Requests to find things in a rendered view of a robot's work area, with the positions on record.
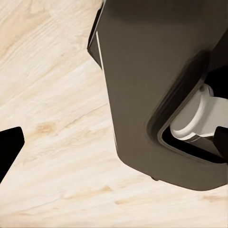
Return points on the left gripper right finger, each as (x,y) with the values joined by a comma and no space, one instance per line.
(220,141)

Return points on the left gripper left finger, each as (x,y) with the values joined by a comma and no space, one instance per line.
(11,142)

